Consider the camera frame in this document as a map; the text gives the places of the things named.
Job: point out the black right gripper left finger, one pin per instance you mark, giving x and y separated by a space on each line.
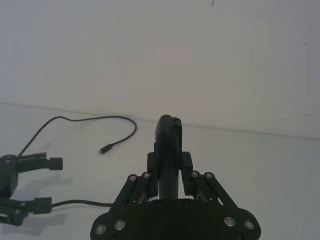
153 175

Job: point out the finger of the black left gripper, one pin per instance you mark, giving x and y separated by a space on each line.
55 163
42 205

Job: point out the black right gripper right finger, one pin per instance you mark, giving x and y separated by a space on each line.
187 175

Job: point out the white table cloth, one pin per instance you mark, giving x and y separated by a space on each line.
250 180

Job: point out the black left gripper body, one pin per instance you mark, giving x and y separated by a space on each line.
7 175

